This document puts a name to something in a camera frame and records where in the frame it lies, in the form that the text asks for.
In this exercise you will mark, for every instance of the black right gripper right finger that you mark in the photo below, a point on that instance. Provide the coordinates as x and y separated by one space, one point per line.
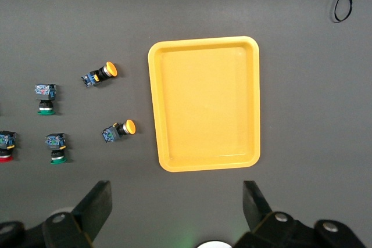
261 219

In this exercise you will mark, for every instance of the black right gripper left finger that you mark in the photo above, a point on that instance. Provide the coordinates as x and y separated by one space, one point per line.
87 216

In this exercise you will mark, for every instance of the yellow mushroom push button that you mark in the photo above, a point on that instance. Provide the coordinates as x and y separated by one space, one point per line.
112 134
91 79

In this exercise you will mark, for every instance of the red mushroom push button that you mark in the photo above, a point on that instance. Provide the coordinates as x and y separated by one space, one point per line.
5 140

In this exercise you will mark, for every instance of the green mushroom push button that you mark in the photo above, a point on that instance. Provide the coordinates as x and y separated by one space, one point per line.
45 92
55 142

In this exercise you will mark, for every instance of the yellow plastic tray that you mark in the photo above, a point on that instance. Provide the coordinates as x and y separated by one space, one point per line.
203 105

